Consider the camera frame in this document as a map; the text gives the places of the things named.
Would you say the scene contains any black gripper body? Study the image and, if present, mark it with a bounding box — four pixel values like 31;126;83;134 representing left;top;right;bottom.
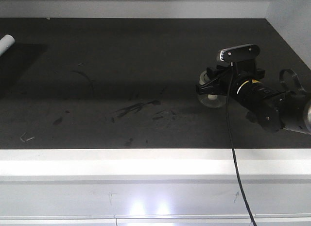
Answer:
216;59;265;95

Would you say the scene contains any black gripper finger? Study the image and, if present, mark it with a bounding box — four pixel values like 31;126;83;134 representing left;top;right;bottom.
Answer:
206;65;227;80
196;77;230;96

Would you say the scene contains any glass jar with white lid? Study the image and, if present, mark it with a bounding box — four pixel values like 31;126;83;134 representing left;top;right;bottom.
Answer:
198;71;226;108

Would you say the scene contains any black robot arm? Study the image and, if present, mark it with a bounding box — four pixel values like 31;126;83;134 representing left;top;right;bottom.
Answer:
196;59;311;134

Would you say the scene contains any white pipe at left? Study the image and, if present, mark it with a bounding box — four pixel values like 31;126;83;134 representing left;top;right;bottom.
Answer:
0;35;15;56

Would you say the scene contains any black camera cable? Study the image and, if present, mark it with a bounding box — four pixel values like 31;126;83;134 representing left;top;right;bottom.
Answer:
225;62;258;226

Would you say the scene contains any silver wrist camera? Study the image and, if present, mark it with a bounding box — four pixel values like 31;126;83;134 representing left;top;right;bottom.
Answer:
216;44;260;63

